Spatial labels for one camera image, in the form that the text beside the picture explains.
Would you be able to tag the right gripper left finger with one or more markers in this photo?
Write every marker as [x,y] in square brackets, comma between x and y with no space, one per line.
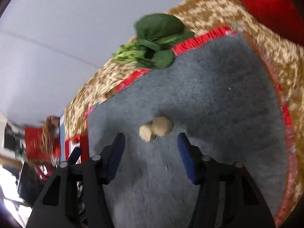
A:
[57,204]

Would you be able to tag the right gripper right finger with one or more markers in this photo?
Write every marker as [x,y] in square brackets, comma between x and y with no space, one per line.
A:
[244,205]

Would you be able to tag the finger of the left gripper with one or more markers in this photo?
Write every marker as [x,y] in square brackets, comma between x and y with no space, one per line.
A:
[74,156]

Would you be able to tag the pale sugarcane chunk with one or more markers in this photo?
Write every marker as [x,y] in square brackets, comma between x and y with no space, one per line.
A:
[161,126]
[146,133]

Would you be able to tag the striped folded cloth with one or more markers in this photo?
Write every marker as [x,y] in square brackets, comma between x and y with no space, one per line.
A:
[50,132]

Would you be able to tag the red paper bag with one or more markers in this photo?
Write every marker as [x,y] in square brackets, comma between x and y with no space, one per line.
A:
[33,148]

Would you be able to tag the grey felt mat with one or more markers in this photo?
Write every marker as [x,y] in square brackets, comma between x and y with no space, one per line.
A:
[221,96]

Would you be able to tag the green bok choy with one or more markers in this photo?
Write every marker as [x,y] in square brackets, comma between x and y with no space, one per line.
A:
[156,35]

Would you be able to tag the red velvet cushion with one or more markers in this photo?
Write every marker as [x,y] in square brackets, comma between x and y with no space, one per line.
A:
[284,17]

